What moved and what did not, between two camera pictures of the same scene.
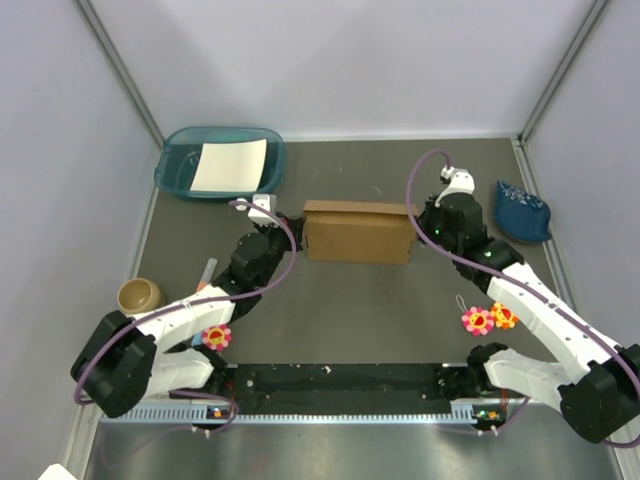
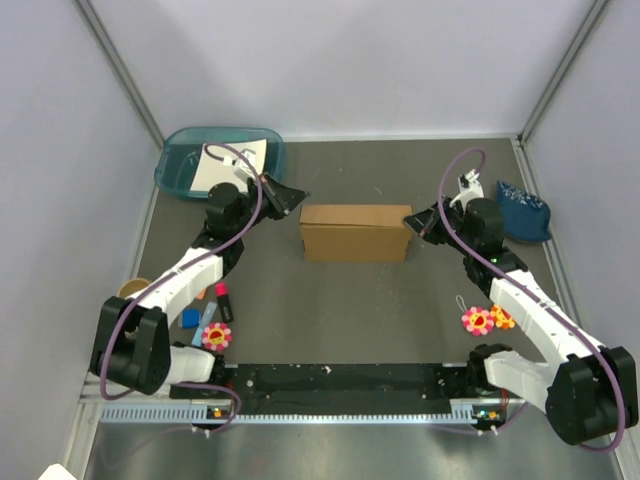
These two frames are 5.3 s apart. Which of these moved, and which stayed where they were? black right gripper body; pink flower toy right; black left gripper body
Moved: black left gripper body
Stayed: pink flower toy right; black right gripper body
